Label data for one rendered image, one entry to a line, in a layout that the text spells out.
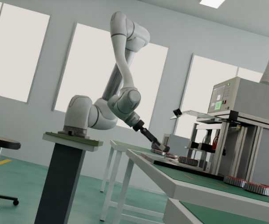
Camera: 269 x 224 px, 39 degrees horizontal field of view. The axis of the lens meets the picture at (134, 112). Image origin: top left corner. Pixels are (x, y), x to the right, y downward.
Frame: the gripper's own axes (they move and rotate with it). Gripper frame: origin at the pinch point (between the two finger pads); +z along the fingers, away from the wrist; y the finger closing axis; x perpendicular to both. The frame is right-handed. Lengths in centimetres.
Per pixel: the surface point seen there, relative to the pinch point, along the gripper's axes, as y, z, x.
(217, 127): 21.3, 12.4, 28.0
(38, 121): -459, -122, -81
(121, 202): -100, 23, -49
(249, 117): 35, 18, 40
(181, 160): 16.3, 11.4, 1.5
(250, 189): 68, 31, 8
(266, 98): 24, 21, 58
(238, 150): 33.7, 26.3, 24.2
